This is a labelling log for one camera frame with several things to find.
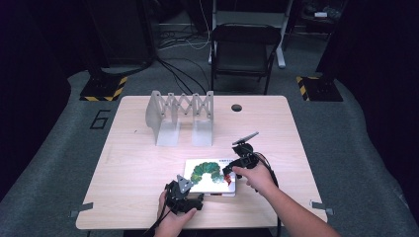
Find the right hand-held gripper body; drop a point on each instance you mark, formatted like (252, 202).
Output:
(247, 156)

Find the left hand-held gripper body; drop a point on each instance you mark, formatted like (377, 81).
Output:
(178, 199)

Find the caterpillar picture book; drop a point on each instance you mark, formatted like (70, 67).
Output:
(210, 184)

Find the grey expandable metal book stand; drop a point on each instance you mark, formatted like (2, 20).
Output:
(166, 131)

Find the person's left hand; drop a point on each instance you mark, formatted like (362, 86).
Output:
(173, 222)

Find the person's right hand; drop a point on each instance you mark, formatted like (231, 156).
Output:
(258, 179)

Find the black round table grommet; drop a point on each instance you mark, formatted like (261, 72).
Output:
(236, 107)

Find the black stand base striped edge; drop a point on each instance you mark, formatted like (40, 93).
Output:
(102, 89)
(321, 89)

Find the black folding chair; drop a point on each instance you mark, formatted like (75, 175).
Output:
(243, 56)

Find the dark curtain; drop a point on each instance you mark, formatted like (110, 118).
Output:
(29, 82)
(382, 82)

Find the small white device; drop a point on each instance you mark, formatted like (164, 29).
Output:
(320, 14)

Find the dark cabinet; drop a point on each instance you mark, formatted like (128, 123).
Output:
(122, 29)

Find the grey table edge bracket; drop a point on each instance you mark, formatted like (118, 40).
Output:
(321, 206)
(82, 208)

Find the white desk frame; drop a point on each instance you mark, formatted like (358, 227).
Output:
(281, 49)

